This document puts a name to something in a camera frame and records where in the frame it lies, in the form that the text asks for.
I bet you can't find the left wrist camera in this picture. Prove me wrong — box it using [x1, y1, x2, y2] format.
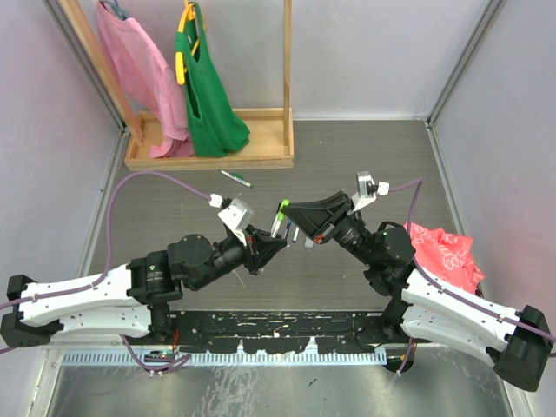
[208, 194, 255, 246]

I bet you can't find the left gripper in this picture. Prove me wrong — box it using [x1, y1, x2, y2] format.
[190, 223, 285, 291]

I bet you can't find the white pen green tip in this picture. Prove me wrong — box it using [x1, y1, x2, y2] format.
[270, 215, 281, 237]

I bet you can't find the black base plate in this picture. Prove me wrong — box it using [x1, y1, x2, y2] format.
[147, 309, 418, 354]

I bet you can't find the wooden clothes rack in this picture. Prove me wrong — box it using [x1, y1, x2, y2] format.
[62, 1, 294, 171]

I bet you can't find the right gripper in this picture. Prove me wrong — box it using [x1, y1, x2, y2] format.
[281, 190, 378, 267]

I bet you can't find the yellow hanger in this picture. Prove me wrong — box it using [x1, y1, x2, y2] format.
[175, 0, 206, 85]

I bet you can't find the grey slotted cable duct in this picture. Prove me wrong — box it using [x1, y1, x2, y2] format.
[62, 348, 387, 367]

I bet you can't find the red patterned cloth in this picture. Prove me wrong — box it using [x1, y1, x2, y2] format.
[404, 222, 485, 294]

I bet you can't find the blue pen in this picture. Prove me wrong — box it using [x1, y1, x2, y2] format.
[283, 221, 292, 240]

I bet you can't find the pink shirt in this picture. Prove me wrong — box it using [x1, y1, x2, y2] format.
[96, 1, 195, 158]

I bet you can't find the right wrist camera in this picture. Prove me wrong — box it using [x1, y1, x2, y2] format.
[351, 171, 390, 212]

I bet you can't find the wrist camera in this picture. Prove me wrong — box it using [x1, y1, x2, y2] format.
[351, 171, 390, 212]
[208, 194, 255, 246]

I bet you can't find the light green pen cap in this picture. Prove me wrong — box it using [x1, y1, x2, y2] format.
[277, 199, 290, 222]

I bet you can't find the green tank top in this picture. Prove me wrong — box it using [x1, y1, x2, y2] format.
[181, 2, 250, 157]

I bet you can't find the blue grey hanger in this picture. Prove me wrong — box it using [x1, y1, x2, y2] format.
[100, 0, 129, 21]

